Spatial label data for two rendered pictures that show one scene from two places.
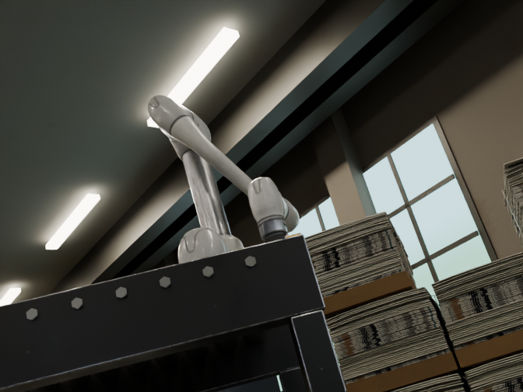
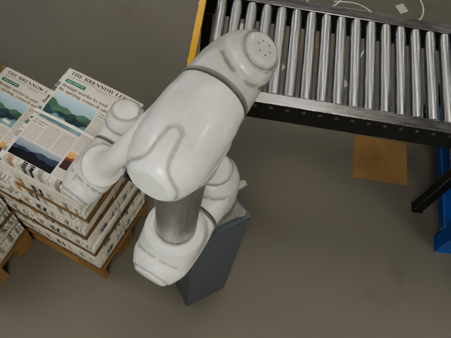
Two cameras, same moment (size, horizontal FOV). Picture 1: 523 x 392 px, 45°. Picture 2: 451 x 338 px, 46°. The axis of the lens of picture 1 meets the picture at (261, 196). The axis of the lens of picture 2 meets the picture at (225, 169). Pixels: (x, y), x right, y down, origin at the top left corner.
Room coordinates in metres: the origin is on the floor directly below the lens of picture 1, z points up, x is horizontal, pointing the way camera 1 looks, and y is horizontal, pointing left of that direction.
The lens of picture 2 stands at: (2.57, 0.31, 2.53)
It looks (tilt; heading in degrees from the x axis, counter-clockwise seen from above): 65 degrees down; 184
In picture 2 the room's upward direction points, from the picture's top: 12 degrees clockwise
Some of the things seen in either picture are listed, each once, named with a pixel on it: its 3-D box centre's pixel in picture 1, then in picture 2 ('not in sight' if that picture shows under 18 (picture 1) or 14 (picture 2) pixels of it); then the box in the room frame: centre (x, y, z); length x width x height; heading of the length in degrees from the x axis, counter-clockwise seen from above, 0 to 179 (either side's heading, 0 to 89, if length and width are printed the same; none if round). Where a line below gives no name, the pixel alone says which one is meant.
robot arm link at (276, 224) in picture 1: (273, 229); not in sight; (1.93, -0.01, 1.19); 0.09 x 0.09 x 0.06
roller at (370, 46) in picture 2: not in sight; (369, 66); (1.11, 0.72, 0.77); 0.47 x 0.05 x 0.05; 7
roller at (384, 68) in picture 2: not in sight; (384, 69); (1.10, 0.78, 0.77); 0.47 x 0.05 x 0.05; 7
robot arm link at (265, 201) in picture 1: (266, 201); (124, 128); (1.95, -0.01, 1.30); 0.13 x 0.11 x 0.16; 164
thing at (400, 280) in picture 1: (363, 299); not in sight; (1.77, -0.20, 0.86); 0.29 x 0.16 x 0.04; 77
